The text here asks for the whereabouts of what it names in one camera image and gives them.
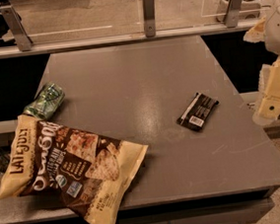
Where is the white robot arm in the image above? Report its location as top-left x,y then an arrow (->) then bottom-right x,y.
244,0 -> 280,126

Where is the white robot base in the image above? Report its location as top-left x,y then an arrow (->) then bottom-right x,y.
217,0 -> 261,22

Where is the black RXBAR chocolate bar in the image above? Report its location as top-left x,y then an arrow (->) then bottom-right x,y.
176,93 -> 219,131

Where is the Late July chips bag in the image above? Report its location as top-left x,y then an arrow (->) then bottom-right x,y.
0,114 -> 148,224

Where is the clear acrylic barrier panel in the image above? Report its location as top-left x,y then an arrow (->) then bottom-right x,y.
0,0 -> 271,49

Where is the grey metal rail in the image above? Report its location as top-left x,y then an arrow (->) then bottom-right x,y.
0,19 -> 257,59

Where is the right metal bracket post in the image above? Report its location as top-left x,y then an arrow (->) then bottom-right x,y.
224,0 -> 243,28

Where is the metal bracket post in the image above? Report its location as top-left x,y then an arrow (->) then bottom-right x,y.
142,0 -> 156,37
0,5 -> 33,52
224,0 -> 243,28

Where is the grey table frame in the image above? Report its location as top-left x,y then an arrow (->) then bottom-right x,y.
10,188 -> 278,224

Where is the middle metal bracket post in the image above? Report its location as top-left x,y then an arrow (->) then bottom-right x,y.
142,0 -> 156,37

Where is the left metal bracket post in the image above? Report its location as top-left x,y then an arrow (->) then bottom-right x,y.
0,5 -> 33,52

